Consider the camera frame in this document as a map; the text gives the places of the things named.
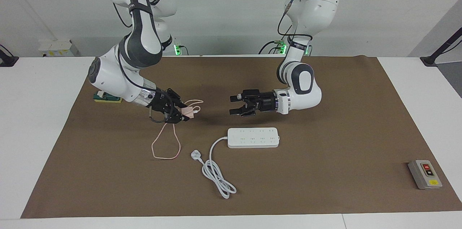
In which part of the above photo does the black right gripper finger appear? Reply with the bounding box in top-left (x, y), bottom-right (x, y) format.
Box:
top-left (165, 108), bottom-right (191, 124)
top-left (166, 88), bottom-right (188, 109)

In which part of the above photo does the pink charger adapter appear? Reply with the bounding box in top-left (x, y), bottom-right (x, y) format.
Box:
top-left (180, 105), bottom-right (200, 117)

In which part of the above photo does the pink charging cable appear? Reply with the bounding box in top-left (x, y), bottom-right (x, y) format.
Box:
top-left (151, 99), bottom-right (204, 160)

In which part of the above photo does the white power strip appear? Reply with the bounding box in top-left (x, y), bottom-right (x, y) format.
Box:
top-left (227, 127), bottom-right (281, 149)

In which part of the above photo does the green circuit board block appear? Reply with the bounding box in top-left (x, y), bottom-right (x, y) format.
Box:
top-left (93, 91), bottom-right (124, 104)

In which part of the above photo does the brown table mat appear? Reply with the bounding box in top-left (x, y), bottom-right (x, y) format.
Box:
top-left (21, 55), bottom-right (462, 219)

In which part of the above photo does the black slanted stand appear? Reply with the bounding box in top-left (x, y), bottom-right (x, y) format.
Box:
top-left (420, 27), bottom-right (462, 67)

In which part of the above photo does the white power cord with plug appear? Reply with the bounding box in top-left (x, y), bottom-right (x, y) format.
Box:
top-left (191, 136), bottom-right (237, 199)

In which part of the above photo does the black base cable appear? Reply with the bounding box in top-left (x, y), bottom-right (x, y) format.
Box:
top-left (258, 40), bottom-right (280, 55)

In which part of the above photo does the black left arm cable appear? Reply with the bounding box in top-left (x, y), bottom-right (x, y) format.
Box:
top-left (277, 0), bottom-right (314, 47)

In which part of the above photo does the white wall socket box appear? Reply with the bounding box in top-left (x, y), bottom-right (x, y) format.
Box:
top-left (39, 40), bottom-right (80, 57)

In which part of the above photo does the grey on-off switch box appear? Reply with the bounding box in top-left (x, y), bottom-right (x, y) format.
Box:
top-left (408, 160), bottom-right (443, 190)

